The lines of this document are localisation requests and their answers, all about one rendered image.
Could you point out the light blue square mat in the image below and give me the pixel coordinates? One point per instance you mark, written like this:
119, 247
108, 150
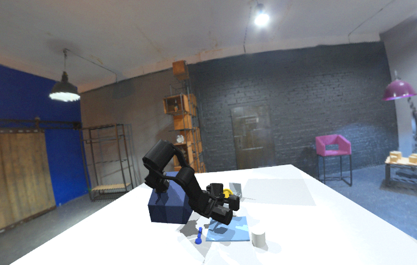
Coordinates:
237, 230

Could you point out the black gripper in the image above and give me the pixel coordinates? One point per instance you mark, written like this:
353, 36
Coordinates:
232, 200

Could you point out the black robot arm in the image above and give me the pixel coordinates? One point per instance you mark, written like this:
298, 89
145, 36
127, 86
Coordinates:
199, 200

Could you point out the yellow plate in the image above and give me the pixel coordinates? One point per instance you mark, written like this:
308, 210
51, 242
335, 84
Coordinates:
227, 192

